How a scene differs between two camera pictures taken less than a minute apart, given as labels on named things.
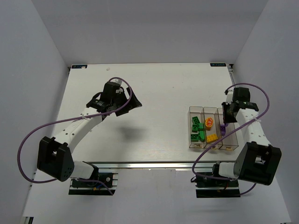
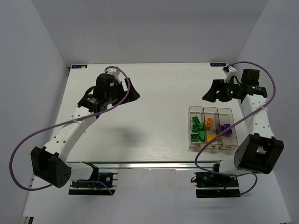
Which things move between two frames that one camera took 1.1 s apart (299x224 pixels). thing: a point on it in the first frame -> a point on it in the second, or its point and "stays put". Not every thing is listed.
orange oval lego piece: (209, 122) stays put
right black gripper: (226, 115) -> (222, 90)
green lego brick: (195, 120) stays put
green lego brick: (195, 128) stays put
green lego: (202, 136) stays put
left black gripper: (126, 104) -> (124, 91)
